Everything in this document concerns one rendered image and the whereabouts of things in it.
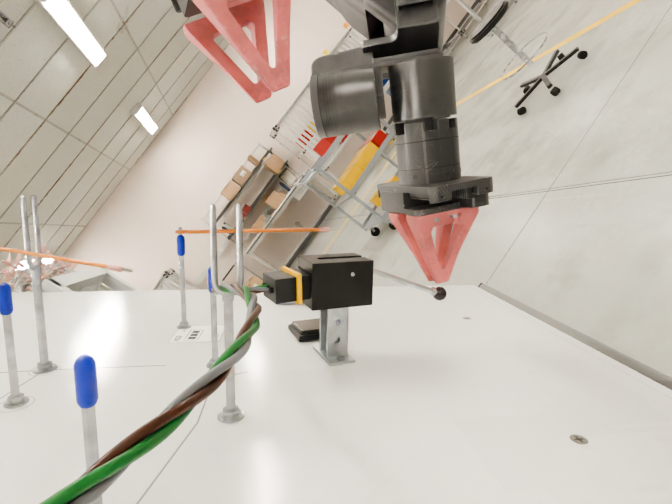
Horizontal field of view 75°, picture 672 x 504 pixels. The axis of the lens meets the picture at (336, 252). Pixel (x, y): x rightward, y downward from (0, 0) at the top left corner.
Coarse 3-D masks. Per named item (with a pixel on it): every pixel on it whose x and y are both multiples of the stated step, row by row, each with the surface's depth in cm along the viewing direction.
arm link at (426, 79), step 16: (384, 64) 37; (400, 64) 37; (416, 64) 36; (432, 64) 36; (448, 64) 37; (400, 80) 37; (416, 80) 37; (432, 80) 36; (448, 80) 37; (400, 96) 38; (416, 96) 37; (432, 96) 37; (448, 96) 37; (384, 112) 39; (400, 112) 38; (416, 112) 37; (432, 112) 37; (448, 112) 37; (432, 128) 38
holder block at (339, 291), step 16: (304, 256) 39; (320, 256) 39; (336, 256) 39; (352, 256) 39; (320, 272) 36; (336, 272) 36; (368, 272) 37; (320, 288) 36; (336, 288) 37; (352, 288) 37; (368, 288) 38; (320, 304) 36; (336, 304) 37; (352, 304) 37; (368, 304) 38
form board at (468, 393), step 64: (0, 320) 48; (64, 320) 48; (128, 320) 48; (192, 320) 49; (384, 320) 50; (448, 320) 50; (512, 320) 51; (0, 384) 33; (64, 384) 33; (128, 384) 33; (256, 384) 34; (320, 384) 34; (384, 384) 34; (448, 384) 34; (512, 384) 35; (576, 384) 35; (640, 384) 35; (0, 448) 25; (64, 448) 26; (192, 448) 26; (256, 448) 26; (320, 448) 26; (384, 448) 26; (448, 448) 26; (512, 448) 26; (576, 448) 26; (640, 448) 26
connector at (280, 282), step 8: (264, 272) 37; (272, 272) 37; (280, 272) 37; (304, 272) 37; (264, 280) 37; (272, 280) 35; (280, 280) 35; (288, 280) 35; (304, 280) 36; (272, 288) 35; (280, 288) 35; (288, 288) 35; (304, 288) 36; (272, 296) 36; (280, 296) 35; (288, 296) 35; (296, 296) 36; (304, 296) 36
